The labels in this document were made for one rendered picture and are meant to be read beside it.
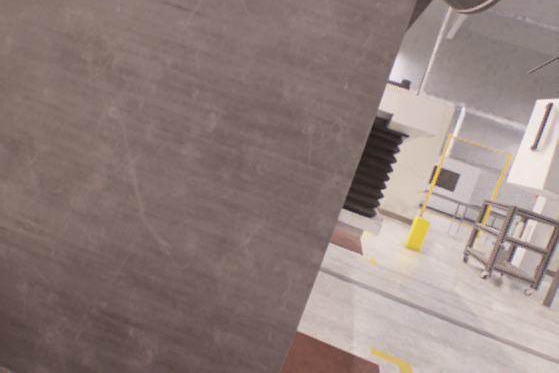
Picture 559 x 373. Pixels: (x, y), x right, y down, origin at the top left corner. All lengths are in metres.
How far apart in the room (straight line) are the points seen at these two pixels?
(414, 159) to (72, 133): 5.66
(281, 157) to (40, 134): 0.42
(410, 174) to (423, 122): 4.99
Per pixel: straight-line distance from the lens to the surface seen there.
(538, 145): 3.58
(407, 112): 1.03
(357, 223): 1.32
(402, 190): 6.00
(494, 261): 3.75
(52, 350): 0.79
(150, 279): 0.64
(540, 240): 4.76
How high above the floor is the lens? 0.59
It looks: 4 degrees down
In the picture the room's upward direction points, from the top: 19 degrees clockwise
